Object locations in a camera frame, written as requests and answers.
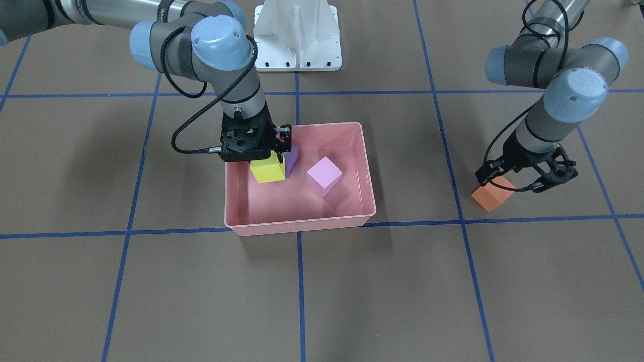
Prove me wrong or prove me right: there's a yellow foam block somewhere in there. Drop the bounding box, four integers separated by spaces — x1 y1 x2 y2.
249 151 287 184

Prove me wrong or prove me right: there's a purple foam block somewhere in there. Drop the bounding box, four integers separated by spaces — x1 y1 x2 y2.
282 145 298 178

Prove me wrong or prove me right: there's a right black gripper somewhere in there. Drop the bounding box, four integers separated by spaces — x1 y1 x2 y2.
219 112 292 162

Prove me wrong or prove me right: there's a pink plastic bin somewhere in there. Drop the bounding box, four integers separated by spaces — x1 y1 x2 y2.
224 122 376 236

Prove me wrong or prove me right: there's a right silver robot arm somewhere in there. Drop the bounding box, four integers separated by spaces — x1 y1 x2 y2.
1 1 292 162

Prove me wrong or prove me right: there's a pink foam block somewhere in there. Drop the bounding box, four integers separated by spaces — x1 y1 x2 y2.
306 156 343 198

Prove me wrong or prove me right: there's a white pedestal column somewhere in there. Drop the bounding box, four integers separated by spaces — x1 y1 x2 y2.
253 1 343 72

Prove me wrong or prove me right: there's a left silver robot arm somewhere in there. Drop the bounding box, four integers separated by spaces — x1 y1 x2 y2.
475 1 629 193

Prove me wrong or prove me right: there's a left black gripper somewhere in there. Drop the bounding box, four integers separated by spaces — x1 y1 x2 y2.
474 135 578 193

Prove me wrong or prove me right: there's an orange foam block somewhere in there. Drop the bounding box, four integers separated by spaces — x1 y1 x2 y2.
471 176 515 212

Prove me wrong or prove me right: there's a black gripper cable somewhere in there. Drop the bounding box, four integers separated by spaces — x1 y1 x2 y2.
160 25 259 154

